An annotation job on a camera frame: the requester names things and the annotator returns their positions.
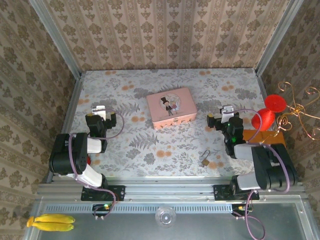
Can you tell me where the brass padlock with steel shackle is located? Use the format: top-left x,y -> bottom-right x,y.
200,149 -> 211,167

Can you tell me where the pink wedding print tin box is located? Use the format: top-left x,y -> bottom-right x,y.
146,86 -> 198,130

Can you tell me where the red hourglass shaped goblet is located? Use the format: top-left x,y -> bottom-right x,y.
251,94 -> 288,132

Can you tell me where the wooden block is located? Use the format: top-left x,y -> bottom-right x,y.
243,128 -> 287,149

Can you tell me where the small black circuit board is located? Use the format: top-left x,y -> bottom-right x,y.
231,203 -> 253,217
92,203 -> 114,217

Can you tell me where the yellow banana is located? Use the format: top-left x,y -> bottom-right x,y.
26,216 -> 75,232
33,213 -> 76,224

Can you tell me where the metal floor tray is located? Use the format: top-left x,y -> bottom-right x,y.
23,199 -> 320,240

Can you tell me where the clear drinking glass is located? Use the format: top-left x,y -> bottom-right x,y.
154,205 -> 177,228

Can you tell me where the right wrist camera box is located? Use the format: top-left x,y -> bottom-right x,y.
218,105 -> 236,118

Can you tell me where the aluminium side rail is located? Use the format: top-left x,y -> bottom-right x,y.
254,71 -> 276,118
37,73 -> 86,191

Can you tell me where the gold wire ornament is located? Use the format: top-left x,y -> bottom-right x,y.
271,81 -> 320,141

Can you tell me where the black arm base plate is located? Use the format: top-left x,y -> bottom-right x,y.
81,184 -> 126,202
213,184 -> 260,201

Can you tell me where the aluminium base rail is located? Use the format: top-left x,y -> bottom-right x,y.
36,176 -> 307,202

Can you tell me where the aluminium frame post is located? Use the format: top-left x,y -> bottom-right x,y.
27,0 -> 83,79
254,0 -> 305,76

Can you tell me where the slotted grey cable duct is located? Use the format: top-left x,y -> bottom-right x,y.
44,204 -> 237,214

